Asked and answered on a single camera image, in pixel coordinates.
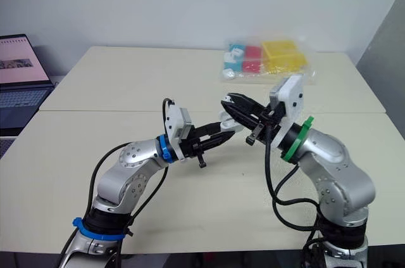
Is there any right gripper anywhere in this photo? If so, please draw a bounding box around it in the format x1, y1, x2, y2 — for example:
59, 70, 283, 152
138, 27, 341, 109
220, 92, 288, 147

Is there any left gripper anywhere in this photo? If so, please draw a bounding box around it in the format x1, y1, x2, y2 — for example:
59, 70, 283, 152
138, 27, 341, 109
178, 121, 237, 170

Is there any white earbud case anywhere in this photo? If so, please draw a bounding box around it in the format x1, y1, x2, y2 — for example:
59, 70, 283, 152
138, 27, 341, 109
218, 110, 244, 133

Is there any red plastic block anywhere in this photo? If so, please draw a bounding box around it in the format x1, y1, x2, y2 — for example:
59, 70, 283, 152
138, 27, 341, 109
242, 46, 264, 74

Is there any blue plastic block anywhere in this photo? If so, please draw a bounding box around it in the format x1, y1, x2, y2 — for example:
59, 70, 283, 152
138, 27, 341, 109
223, 42, 246, 73

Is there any clear plastic bag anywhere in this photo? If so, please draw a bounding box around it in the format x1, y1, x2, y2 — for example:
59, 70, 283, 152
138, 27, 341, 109
219, 31, 318, 86

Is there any yellow plastic box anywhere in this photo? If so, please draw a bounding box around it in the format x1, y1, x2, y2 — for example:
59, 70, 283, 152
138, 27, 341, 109
261, 39, 309, 75

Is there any dark grey laptop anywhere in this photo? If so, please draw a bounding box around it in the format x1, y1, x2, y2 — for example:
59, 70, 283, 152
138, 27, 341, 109
0, 34, 55, 130

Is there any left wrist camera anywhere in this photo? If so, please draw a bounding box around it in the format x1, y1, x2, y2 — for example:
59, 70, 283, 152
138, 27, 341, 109
163, 103, 196, 143

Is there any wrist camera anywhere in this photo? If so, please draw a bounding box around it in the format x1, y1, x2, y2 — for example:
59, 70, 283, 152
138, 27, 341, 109
163, 103, 196, 143
268, 74, 306, 123

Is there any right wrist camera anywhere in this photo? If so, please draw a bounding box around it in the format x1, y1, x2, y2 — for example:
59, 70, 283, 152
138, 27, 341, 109
268, 74, 306, 123

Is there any black cable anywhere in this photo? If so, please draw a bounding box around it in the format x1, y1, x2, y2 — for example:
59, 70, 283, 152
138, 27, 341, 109
58, 98, 177, 268
263, 122, 321, 268

